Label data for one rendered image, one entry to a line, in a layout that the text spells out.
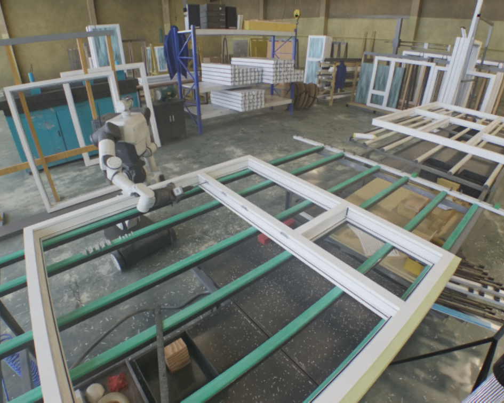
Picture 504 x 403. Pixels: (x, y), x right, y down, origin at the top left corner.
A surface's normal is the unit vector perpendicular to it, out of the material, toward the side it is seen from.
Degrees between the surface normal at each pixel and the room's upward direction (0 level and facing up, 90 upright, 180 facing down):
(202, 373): 0
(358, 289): 90
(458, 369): 0
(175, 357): 90
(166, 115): 90
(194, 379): 0
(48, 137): 90
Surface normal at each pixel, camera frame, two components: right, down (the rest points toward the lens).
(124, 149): -0.15, 0.68
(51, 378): 0.00, -0.86
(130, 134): 0.60, 0.37
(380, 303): -0.78, 0.32
